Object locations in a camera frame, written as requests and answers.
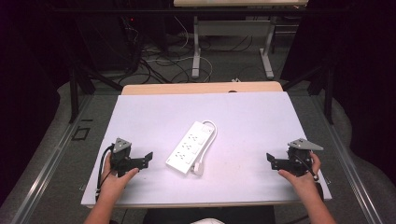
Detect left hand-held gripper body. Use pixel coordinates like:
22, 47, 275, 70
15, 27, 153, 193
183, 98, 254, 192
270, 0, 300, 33
109, 137, 134, 178

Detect white power strip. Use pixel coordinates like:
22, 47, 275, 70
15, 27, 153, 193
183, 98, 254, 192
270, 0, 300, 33
164, 120, 216, 175

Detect wooden table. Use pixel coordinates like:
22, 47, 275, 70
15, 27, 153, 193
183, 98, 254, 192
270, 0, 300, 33
85, 80, 331, 209

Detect black metal stand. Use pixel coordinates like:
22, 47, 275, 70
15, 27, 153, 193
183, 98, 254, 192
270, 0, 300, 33
280, 57, 336, 126
68, 60, 124, 124

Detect white table cover sheet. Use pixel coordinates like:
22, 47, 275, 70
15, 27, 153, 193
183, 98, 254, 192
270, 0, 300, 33
80, 91, 332, 207

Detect metal floor rail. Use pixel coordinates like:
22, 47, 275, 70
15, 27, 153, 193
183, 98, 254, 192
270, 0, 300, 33
311, 96, 385, 224
10, 94, 94, 224

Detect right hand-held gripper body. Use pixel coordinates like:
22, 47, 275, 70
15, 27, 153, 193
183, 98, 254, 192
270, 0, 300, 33
286, 137, 325, 178

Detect white power strip cord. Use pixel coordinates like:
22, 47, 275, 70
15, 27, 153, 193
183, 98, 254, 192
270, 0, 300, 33
193, 119, 219, 169

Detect person's left hand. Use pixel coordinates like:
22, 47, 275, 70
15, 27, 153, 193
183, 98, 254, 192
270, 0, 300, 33
98, 152, 141, 203

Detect dark equipment cabinet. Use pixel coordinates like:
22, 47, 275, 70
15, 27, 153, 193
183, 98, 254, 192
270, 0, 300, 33
74, 12, 143, 73

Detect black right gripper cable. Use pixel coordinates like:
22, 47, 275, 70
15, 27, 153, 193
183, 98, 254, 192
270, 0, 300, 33
294, 153, 321, 183

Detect tangle of floor cables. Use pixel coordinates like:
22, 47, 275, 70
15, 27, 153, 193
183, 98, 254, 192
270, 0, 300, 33
120, 17, 275, 85

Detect person's right hand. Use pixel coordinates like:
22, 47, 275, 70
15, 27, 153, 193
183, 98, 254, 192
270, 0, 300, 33
277, 150, 322, 191

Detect white power plug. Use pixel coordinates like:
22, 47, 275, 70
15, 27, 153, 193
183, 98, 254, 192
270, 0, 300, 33
190, 160, 205, 177

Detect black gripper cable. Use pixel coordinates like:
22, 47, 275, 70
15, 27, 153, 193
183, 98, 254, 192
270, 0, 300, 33
94, 143, 116, 202
294, 153, 321, 183

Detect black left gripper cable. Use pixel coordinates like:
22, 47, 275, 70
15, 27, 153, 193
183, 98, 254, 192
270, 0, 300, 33
94, 143, 116, 202

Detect white-legged desk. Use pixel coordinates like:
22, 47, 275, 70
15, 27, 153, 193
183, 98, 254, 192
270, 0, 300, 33
173, 0, 310, 80

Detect person's dark trousers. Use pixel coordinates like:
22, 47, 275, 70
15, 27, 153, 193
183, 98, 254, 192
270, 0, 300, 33
144, 204, 276, 224

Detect black floor hatch frame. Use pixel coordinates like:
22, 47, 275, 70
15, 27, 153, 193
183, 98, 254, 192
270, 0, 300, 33
71, 126, 92, 142

